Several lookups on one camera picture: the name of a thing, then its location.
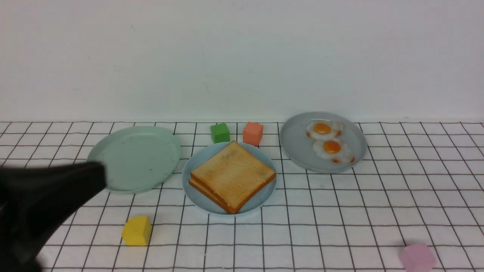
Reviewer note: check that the toast slice top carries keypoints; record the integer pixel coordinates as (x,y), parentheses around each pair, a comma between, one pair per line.
(234,174)

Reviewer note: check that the toast slice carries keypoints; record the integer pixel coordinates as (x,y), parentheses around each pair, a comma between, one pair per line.
(234,174)
(208,193)

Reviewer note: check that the toast slice bottom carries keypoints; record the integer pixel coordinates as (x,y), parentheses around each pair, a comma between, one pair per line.
(208,193)

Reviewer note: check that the orange foam cube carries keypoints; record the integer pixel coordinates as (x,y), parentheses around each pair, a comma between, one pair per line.
(253,133)

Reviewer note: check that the green foam cube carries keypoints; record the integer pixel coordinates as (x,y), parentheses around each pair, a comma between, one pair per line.
(220,133)

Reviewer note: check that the light blue plate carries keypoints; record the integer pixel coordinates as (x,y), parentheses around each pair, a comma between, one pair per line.
(204,202)

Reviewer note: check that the grey plate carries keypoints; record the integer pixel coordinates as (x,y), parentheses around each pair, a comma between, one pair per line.
(298,146)

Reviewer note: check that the fried egg back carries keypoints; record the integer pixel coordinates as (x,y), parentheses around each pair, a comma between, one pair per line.
(324,130)

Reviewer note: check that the fried egg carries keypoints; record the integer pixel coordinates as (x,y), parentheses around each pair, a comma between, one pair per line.
(335,150)
(324,130)

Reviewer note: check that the fried egg middle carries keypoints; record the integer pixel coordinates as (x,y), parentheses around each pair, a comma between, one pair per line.
(335,150)

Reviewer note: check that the mint green plate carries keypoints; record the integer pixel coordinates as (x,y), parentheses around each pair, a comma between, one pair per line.
(138,158)

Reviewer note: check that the yellow foam cube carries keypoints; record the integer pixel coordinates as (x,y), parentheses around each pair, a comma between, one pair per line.
(137,231)

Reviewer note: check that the checkered white tablecloth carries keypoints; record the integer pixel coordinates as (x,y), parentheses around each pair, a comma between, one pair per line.
(419,182)

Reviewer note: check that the pink foam cube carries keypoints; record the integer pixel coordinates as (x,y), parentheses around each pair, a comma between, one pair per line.
(417,258)

